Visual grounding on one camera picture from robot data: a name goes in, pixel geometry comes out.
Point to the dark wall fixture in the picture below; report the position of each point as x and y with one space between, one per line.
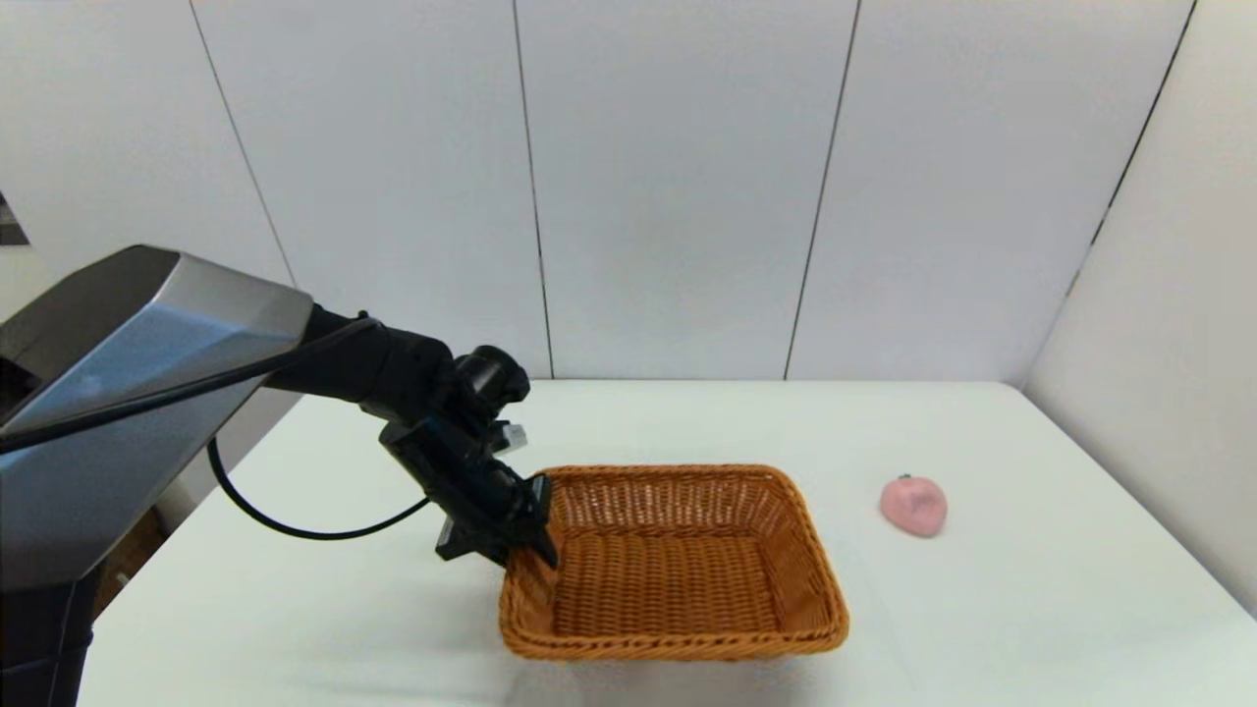
8 226

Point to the brown cardboard box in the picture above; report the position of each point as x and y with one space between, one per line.
133 550

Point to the pink peach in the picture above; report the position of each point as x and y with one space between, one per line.
913 509

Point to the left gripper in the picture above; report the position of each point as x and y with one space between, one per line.
457 462

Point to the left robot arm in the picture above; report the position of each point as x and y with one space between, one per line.
137 393

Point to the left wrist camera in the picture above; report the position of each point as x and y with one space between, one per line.
509 436

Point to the orange wicker basket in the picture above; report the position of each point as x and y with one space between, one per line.
668 579

